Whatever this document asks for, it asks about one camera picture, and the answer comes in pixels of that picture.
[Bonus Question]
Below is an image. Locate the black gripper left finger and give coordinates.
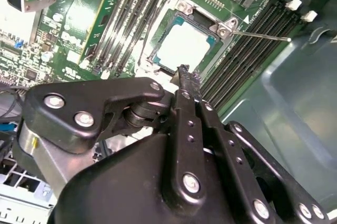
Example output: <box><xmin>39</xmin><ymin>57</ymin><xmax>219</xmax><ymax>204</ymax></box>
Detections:
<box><xmin>12</xmin><ymin>65</ymin><xmax>209</xmax><ymax>210</ymax></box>

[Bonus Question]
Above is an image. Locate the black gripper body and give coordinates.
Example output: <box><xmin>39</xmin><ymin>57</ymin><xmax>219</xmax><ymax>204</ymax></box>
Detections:
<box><xmin>51</xmin><ymin>132</ymin><xmax>245</xmax><ymax>224</ymax></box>

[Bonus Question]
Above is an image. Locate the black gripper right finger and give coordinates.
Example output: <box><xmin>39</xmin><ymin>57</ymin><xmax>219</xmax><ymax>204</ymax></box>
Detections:
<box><xmin>193</xmin><ymin>71</ymin><xmax>331</xmax><ymax>224</ymax></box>

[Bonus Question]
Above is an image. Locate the silver CPU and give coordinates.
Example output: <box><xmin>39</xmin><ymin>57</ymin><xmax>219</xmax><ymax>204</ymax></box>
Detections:
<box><xmin>151</xmin><ymin>15</ymin><xmax>222</xmax><ymax>75</ymax></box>

